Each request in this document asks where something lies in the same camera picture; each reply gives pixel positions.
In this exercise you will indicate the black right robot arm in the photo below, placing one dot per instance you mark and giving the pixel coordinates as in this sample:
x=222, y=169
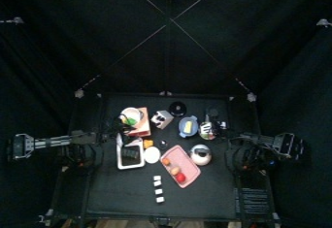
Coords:
x=264, y=140

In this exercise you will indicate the colourful toy food plate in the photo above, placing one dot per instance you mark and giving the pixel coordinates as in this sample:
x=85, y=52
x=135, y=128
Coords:
x=208, y=133

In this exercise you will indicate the red toy fruit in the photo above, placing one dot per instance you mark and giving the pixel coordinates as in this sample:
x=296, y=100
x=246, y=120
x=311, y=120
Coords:
x=181, y=177

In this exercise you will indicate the orange toy food piece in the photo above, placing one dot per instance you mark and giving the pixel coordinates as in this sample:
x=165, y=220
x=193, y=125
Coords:
x=147, y=143

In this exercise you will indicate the white rectangular tray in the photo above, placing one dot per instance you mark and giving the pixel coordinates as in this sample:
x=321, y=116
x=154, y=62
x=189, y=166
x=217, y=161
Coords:
x=139, y=164

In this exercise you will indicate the pink wooden box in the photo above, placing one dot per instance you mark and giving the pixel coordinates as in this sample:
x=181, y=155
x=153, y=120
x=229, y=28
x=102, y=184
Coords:
x=143, y=128

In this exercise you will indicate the pink rectangular tray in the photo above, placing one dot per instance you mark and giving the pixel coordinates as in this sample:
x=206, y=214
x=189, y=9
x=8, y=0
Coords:
x=186, y=164

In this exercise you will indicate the blue toy pot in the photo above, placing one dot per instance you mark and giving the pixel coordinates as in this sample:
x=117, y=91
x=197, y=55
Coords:
x=188, y=127

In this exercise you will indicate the black grill insert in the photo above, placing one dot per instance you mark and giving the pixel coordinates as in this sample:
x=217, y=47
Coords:
x=130, y=154

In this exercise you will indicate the yellow toy butter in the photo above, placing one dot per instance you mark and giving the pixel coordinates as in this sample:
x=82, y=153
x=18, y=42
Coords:
x=188, y=127

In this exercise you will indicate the orange toy fruit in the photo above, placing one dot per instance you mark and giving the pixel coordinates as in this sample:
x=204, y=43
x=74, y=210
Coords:
x=166, y=161

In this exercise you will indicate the white toy toaster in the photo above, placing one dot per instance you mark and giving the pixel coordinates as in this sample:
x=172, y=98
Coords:
x=162, y=119

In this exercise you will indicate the grey frame clamp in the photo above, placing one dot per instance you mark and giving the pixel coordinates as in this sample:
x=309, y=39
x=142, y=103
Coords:
x=323, y=22
x=79, y=92
x=18, y=20
x=252, y=96
x=165, y=93

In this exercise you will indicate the peach toy fruit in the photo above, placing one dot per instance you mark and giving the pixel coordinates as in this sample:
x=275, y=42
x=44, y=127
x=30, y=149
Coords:
x=174, y=170

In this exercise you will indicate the white round bowl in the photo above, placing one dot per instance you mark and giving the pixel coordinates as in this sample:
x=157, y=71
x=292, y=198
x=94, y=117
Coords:
x=133, y=114

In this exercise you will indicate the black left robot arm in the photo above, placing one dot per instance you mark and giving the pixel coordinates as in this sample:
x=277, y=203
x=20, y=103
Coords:
x=51, y=141

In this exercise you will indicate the green yellow starfruit top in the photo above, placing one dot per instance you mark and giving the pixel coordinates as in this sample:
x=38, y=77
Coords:
x=127, y=121

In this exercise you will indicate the white small cube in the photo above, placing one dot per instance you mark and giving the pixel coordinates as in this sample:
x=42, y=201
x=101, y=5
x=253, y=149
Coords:
x=157, y=178
x=159, y=199
x=158, y=191
x=157, y=183

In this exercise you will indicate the white round plate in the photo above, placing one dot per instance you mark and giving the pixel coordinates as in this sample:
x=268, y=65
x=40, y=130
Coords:
x=151, y=155

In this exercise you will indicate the small black round knob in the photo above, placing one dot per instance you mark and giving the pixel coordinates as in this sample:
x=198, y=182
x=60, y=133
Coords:
x=162, y=144

